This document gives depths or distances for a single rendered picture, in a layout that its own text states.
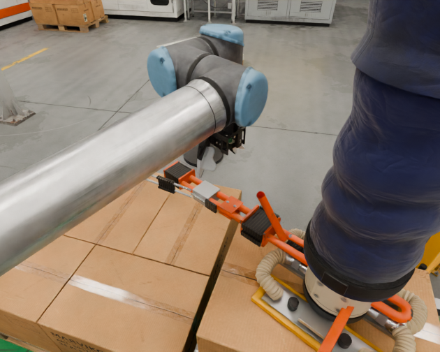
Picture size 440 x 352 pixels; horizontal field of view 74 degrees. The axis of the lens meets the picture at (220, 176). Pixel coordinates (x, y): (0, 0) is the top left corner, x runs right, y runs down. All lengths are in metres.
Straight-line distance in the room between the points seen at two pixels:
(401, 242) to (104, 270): 1.24
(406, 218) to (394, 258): 0.10
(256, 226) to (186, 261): 0.66
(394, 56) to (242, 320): 0.69
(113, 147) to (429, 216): 0.47
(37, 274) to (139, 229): 0.48
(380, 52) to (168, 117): 0.28
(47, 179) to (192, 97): 0.21
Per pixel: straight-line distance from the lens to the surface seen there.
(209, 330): 0.86
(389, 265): 0.62
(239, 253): 0.97
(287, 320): 0.86
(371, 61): 0.44
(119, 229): 1.64
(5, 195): 0.36
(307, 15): 7.94
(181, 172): 1.02
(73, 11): 7.73
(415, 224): 0.55
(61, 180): 0.36
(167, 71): 0.54
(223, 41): 0.63
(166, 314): 1.34
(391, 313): 0.81
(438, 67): 0.41
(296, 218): 2.41
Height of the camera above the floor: 1.74
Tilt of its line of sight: 40 degrees down
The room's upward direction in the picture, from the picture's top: straight up
